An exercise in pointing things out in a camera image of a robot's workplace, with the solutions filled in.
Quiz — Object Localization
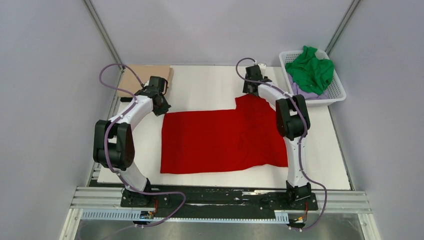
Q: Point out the red t shirt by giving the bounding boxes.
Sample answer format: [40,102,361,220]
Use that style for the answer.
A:
[160,95,288,175]

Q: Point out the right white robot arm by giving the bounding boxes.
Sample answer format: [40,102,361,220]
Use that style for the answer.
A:
[243,64,312,209]

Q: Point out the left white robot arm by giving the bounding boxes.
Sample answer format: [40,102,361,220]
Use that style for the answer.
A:
[93,76,171,207]

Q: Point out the folded beige t shirt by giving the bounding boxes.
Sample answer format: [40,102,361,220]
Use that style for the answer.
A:
[118,64,174,94]

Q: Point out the folded black t shirt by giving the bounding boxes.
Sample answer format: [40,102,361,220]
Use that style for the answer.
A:
[119,97,134,103]

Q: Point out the lilac t shirt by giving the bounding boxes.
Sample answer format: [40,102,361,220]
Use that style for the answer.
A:
[286,72,331,101]

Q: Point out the green t shirt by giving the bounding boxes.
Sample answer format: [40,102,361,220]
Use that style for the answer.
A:
[284,45,335,95]

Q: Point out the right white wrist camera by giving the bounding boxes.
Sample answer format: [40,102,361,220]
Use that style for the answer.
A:
[256,62,267,73]

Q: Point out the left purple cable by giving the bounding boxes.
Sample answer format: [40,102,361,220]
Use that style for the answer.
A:
[77,63,187,240]

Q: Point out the purple cable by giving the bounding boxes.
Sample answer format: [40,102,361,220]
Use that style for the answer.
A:
[77,63,187,240]
[235,57,328,232]

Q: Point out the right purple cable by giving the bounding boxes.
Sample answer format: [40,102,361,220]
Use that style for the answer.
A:
[235,57,328,232]

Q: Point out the left aluminium frame post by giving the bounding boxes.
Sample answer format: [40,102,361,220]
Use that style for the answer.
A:
[82,0,123,64]

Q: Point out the aluminium frame post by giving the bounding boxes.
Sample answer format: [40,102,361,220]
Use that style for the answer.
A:
[324,0,362,55]
[82,0,123,64]

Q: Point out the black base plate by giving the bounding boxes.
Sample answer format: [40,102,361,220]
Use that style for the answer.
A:
[120,185,319,219]

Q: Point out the right aluminium frame post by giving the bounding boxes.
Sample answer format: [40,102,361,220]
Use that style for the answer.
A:
[324,0,362,55]

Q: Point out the white slotted cable duct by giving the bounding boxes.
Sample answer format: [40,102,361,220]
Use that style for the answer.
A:
[80,209,289,224]

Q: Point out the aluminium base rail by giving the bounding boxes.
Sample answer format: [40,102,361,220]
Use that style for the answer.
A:
[70,185,372,214]

